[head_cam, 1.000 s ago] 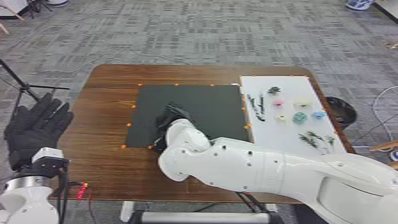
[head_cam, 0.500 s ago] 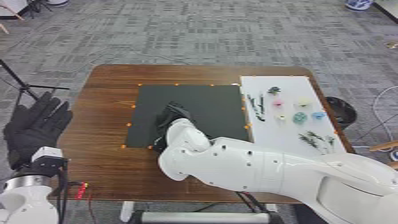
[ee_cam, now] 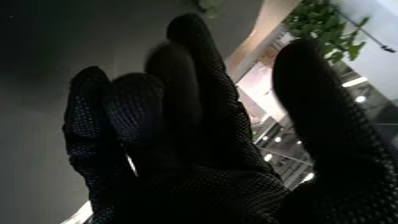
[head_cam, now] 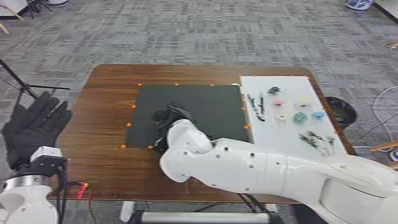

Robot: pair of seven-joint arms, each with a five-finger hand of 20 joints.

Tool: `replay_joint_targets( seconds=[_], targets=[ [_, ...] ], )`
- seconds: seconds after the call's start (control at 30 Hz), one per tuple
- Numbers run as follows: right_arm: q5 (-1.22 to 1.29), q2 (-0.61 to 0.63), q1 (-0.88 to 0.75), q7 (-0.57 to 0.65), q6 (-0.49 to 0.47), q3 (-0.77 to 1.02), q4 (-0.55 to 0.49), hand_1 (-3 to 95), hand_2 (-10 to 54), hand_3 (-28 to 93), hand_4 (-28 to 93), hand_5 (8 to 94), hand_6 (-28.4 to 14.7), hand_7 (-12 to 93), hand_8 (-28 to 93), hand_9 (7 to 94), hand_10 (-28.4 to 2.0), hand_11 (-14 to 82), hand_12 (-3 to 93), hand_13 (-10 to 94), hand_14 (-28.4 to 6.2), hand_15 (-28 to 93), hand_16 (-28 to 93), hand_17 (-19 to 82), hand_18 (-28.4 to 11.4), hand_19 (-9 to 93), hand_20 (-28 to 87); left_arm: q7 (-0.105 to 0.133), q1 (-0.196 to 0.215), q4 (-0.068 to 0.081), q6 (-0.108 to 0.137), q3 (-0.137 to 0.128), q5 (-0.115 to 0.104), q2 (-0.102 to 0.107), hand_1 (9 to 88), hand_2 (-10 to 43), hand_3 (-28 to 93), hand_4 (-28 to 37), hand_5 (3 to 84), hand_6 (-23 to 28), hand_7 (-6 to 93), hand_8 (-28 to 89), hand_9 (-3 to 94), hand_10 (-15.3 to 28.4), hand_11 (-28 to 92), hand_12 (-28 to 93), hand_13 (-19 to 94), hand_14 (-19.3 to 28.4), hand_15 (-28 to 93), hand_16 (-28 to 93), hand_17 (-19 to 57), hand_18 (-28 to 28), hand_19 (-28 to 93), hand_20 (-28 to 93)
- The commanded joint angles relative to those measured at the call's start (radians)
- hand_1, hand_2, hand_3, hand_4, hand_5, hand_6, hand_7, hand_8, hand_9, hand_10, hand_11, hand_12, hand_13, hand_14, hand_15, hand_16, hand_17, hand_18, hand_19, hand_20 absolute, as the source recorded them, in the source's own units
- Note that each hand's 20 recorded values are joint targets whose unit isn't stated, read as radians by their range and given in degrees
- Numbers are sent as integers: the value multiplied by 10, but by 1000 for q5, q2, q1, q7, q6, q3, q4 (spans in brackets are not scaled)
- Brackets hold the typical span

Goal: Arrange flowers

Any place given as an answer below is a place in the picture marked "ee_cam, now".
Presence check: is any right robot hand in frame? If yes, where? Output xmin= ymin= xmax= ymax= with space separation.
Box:
xmin=60 ymin=12 xmax=398 ymax=224

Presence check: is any green plant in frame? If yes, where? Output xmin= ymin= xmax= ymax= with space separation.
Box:
xmin=282 ymin=0 xmax=371 ymax=64

